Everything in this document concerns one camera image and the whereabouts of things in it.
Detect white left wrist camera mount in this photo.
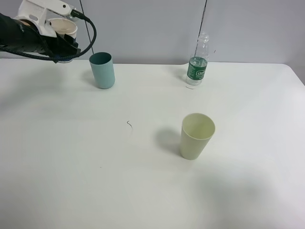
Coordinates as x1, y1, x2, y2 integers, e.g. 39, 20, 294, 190
14, 0, 76, 38

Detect braided black left camera cable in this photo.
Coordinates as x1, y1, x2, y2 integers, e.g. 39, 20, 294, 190
0, 8, 98, 62

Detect pale yellow plastic cup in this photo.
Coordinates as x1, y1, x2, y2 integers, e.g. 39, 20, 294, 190
180, 113, 215, 160

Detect glass cup with blue sleeve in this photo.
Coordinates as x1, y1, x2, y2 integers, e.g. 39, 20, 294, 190
45, 18, 80, 58

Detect teal plastic cup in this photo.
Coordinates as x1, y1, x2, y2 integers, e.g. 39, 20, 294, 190
89, 52, 115, 89

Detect clear plastic drink bottle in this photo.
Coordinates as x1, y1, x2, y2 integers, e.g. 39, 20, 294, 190
186, 32, 209, 86

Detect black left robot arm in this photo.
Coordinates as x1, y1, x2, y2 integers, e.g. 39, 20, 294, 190
0, 14, 81, 63

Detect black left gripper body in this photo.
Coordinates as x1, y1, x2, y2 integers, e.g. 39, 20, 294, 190
19, 26, 81, 58

